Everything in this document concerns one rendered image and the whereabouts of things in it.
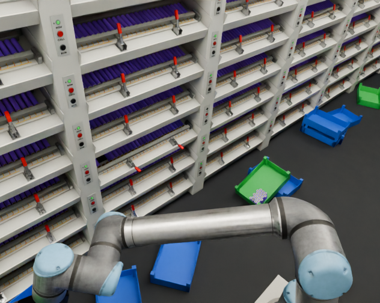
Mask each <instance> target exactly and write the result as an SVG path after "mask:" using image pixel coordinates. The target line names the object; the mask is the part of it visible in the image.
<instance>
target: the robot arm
mask: <svg viewBox="0 0 380 303"><path fill-rule="evenodd" d="M271 234H273V235H276V237H278V238H279V239H290V241H291V244H292V249H293V254H294V258H295V278H296V279H295V280H292V281H290V282H289V283H288V284H287V285H286V286H285V288H284V289H283V292H282V294H281V296H280V298H279V300H278V301H276V302H274V303H338V300H339V296H341V295H343V293H346V292H347V291H348V290H349V289H350V288H351V285H352V282H353V278H352V271H351V266H350V264H349V262H348V261H347V259H346V256H345V254H344V251H343V248H342V245H341V243H340V240H339V237H338V235H337V232H336V228H335V226H334V224H333V222H332V220H331V219H330V218H329V217H328V215H327V214H326V213H324V212H323V211H321V210H320V209H319V208H318V207H316V206H314V205H312V204H311V203H308V202H306V201H304V200H300V199H298V198H293V197H274V198H273V199H272V201H271V202H270V203H268V204H256V205H249V206H238V207H226V208H220V209H209V210H197V211H190V212H179V213H168V214H161V215H150V216H138V217H126V216H125V215H123V214H122V213H120V212H106V213H104V214H103V215H101V216H100V217H99V219H98V221H97V223H96V225H95V228H94V234H93V238H92V241H91V244H90V248H89V250H88V254H87V256H83V255H79V254H74V253H73V251H72V249H71V248H70V247H69V246H67V245H65V244H63V243H53V244H50V245H47V246H45V247H44V248H42V249H41V250H40V251H39V252H38V254H37V255H36V258H35V262H34V266H33V270H34V275H33V283H32V295H31V296H28V297H26V298H23V299H20V300H18V301H15V302H12V303H68V299H69V290H71V291H76V292H82V293H89V294H93V295H98V296H112V295H113V294H114V293H115V290H116V288H117V284H118V281H119V278H120V275H121V271H122V268H123V263H122V262H120V256H121V251H122V249H124V248H132V247H135V246H149V245H162V244H169V243H182V242H196V241H203V240H216V239H229V238H237V237H250V236H263V235H271Z"/></svg>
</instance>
